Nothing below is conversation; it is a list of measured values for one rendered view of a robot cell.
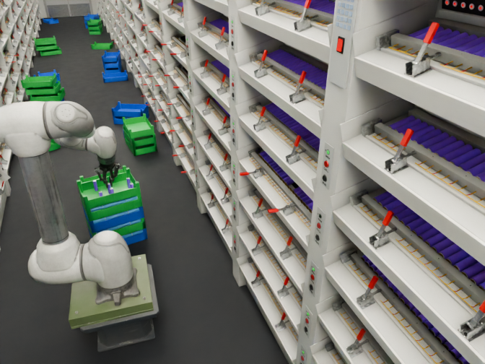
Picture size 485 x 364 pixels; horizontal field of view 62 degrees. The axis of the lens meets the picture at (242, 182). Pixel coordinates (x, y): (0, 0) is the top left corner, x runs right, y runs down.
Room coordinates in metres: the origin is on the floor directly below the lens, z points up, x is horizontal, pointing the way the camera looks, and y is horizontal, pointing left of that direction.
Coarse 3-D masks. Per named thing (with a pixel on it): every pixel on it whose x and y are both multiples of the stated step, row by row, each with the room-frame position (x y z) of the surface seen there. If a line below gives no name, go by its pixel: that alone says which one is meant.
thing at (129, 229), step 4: (144, 220) 1.92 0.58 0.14; (88, 224) 1.89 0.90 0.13; (136, 224) 1.89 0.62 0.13; (140, 224) 1.90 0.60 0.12; (144, 224) 1.92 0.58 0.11; (120, 228) 1.85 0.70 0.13; (124, 228) 1.86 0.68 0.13; (128, 228) 1.87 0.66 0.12; (132, 228) 1.88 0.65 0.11; (136, 228) 1.89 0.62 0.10; (140, 228) 1.90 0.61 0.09; (144, 228) 1.92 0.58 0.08; (116, 232) 1.83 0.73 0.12; (120, 232) 1.84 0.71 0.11; (124, 232) 1.86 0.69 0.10; (128, 232) 1.87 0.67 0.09; (132, 232) 1.88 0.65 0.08; (92, 236) 1.79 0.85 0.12
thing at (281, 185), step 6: (252, 156) 1.51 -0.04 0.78; (258, 156) 1.48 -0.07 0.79; (252, 162) 1.47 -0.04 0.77; (258, 162) 1.45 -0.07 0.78; (264, 162) 1.43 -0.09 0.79; (264, 168) 1.39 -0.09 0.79; (270, 174) 1.34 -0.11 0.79; (270, 180) 1.32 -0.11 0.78; (276, 180) 1.30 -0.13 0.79; (282, 186) 1.25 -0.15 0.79; (288, 192) 1.21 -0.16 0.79; (294, 198) 1.17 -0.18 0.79; (288, 204) 1.16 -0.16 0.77; (300, 204) 1.13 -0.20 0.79; (300, 210) 1.12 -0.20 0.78; (306, 210) 1.10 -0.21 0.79; (306, 216) 1.08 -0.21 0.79; (306, 222) 1.06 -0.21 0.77
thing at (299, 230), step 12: (252, 144) 1.54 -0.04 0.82; (240, 156) 1.53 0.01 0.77; (252, 168) 1.44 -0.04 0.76; (252, 180) 1.39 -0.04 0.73; (264, 180) 1.35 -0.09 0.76; (264, 192) 1.27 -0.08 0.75; (276, 192) 1.26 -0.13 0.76; (276, 204) 1.19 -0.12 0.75; (288, 216) 1.12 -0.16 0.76; (300, 216) 1.10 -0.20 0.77; (288, 228) 1.11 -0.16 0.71; (300, 228) 1.05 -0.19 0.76; (300, 240) 1.01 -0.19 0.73
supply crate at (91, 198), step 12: (96, 180) 1.99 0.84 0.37; (108, 180) 2.03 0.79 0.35; (120, 180) 2.06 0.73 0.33; (132, 180) 2.04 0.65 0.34; (84, 192) 1.94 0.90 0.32; (96, 192) 1.94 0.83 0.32; (120, 192) 1.86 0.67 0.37; (132, 192) 1.90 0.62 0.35; (84, 204) 1.80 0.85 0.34; (96, 204) 1.80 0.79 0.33
